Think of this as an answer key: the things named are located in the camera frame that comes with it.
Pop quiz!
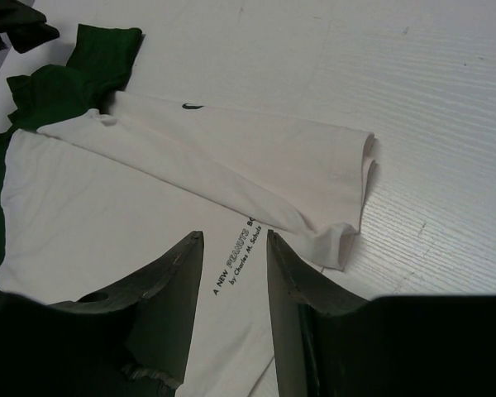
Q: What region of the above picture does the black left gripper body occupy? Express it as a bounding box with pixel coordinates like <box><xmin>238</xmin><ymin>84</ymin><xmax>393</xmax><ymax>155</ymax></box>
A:
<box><xmin>0</xmin><ymin>1</ymin><xmax>60</xmax><ymax>53</ymax></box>

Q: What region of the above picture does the white green-sleeved t-shirt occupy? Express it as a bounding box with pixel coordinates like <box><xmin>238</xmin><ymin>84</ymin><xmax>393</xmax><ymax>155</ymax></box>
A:
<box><xmin>0</xmin><ymin>25</ymin><xmax>374</xmax><ymax>396</ymax></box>

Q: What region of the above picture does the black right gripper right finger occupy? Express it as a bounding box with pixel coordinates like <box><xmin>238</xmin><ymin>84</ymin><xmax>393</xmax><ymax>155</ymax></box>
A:
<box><xmin>267</xmin><ymin>232</ymin><xmax>496</xmax><ymax>396</ymax></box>

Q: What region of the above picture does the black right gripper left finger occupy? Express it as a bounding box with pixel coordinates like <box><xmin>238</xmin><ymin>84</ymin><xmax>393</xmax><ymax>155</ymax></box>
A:
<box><xmin>0</xmin><ymin>232</ymin><xmax>204</xmax><ymax>396</ymax></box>

